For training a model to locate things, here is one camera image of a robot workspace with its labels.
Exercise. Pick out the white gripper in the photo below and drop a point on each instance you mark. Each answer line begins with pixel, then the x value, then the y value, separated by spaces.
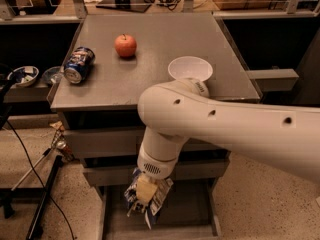
pixel 152 165

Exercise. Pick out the blue chip bag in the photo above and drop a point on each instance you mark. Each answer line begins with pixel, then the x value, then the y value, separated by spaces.
pixel 151 211

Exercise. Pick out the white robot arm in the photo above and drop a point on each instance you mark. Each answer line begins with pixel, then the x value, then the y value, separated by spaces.
pixel 284 137

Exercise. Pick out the open bottom grey drawer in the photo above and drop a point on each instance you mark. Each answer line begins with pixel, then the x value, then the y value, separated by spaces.
pixel 187 214

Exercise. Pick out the top grey drawer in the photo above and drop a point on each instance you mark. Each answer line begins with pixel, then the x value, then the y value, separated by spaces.
pixel 105 142

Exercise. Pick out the middle grey drawer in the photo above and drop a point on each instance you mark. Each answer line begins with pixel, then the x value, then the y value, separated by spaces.
pixel 184 170

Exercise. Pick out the grey drawer cabinet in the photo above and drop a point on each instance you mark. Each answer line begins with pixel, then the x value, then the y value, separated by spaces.
pixel 108 97

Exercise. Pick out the blue soda can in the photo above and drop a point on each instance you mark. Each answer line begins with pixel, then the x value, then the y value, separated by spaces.
pixel 78 65

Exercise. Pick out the black stand base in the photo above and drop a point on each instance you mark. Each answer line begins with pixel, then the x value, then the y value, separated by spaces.
pixel 39 195

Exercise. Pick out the red apple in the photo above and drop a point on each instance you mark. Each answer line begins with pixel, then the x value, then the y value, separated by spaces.
pixel 125 45

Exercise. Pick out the small glass bowl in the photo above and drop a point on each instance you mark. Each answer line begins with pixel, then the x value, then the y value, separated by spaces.
pixel 52 75

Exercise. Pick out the grey side shelf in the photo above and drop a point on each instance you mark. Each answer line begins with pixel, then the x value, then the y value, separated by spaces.
pixel 272 80

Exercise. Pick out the white bowl with items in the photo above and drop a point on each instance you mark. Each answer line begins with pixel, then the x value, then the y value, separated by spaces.
pixel 24 76

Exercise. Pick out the black monitor stand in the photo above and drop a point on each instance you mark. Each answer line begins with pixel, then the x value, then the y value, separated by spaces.
pixel 138 6

